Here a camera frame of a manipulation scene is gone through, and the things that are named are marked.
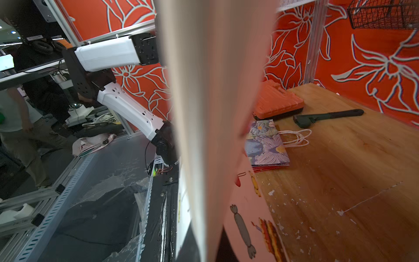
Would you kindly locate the white paper bag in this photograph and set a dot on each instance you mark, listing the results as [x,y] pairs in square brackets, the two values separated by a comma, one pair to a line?
[215,53]

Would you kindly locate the floral patterned paper bag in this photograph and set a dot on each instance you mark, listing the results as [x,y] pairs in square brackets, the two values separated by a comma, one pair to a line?
[267,146]

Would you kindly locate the orange plastic tool case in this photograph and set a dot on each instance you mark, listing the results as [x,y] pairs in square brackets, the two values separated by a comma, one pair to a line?
[275,102]

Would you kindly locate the person in white shirt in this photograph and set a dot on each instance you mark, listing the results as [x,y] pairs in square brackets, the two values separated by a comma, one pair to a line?
[21,128]

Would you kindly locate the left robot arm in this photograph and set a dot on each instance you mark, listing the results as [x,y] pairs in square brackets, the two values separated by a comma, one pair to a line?
[90,68]

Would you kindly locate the black wire wall basket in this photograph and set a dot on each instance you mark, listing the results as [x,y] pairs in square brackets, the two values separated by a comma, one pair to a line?
[384,14]

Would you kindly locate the dark green scraper tool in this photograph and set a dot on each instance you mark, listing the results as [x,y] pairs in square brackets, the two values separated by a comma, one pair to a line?
[305,121]

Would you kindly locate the red RICH paper bag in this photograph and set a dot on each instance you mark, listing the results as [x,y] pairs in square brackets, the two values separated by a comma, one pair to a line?
[267,168]

